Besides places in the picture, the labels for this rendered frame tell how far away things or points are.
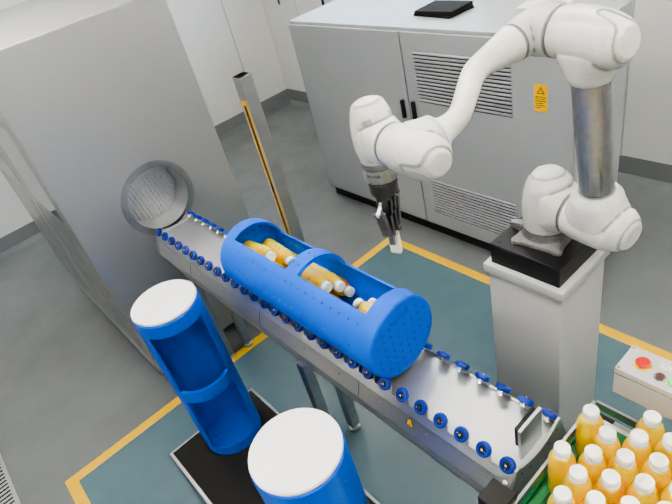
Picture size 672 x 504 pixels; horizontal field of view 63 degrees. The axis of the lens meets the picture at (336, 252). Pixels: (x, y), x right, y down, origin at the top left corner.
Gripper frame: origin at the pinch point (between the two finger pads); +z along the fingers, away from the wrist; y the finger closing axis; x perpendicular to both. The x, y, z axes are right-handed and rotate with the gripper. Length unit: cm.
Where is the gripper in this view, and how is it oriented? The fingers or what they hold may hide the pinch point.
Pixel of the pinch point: (395, 241)
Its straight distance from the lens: 151.9
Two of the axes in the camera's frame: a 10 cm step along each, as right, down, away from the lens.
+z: 2.2, 7.8, 5.8
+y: -4.4, 6.1, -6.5
